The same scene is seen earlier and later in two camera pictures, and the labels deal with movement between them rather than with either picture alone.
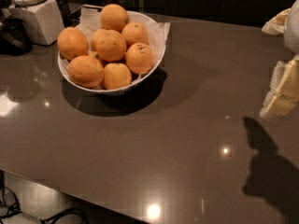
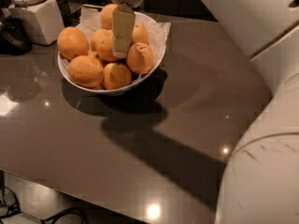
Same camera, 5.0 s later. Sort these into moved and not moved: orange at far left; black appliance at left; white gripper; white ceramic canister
Moved: white gripper
Not moved: orange at far left; black appliance at left; white ceramic canister
